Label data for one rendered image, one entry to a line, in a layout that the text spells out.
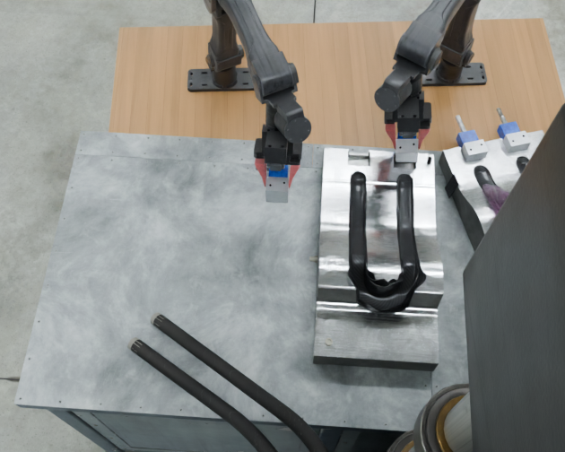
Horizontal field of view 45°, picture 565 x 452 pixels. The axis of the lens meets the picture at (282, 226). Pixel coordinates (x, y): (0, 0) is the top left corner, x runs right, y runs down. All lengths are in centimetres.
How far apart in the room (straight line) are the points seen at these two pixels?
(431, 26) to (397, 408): 79
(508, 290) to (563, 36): 293
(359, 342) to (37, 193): 163
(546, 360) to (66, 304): 138
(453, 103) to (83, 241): 100
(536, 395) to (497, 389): 6
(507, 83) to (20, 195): 179
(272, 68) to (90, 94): 168
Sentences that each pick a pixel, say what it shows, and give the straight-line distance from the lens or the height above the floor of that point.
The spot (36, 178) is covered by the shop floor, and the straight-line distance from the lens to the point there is 279.
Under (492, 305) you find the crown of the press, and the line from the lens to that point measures 42.
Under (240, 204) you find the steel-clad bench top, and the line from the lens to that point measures 166.
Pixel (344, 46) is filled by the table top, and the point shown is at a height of 80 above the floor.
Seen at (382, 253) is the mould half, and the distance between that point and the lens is 148.
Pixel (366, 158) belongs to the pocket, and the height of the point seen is 86.
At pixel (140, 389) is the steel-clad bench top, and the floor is 80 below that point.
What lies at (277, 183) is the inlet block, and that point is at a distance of 150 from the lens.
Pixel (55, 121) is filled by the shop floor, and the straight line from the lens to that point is 292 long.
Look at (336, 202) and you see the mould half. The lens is 157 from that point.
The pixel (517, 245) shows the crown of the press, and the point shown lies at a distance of 38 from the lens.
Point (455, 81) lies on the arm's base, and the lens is 190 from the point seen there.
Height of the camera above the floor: 225
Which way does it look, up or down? 63 degrees down
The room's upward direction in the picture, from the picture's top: straight up
